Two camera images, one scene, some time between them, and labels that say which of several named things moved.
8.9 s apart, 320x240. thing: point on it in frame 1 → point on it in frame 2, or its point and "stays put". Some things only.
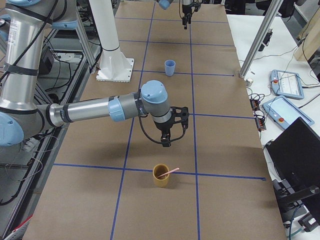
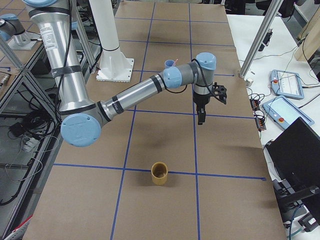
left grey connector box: (255, 103) stays put
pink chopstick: (177, 168) → (174, 63)
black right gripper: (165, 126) → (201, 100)
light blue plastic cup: (169, 64) stays put
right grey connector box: (260, 123) stays put
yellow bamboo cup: (161, 181) stays put
